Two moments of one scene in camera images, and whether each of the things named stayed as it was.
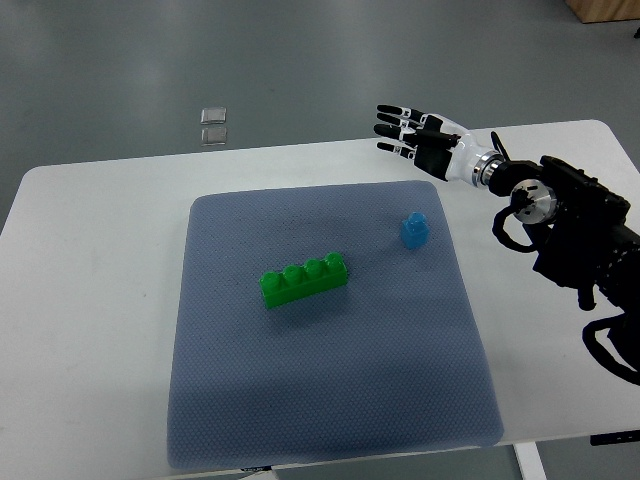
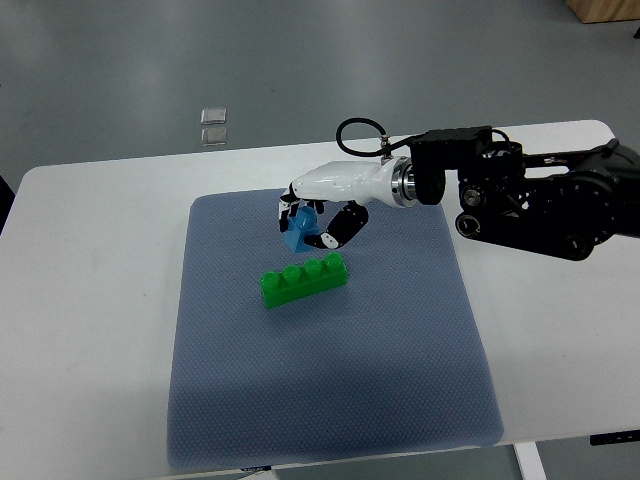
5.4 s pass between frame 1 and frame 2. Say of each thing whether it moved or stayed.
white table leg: stayed
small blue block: moved
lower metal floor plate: stayed
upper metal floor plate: stayed
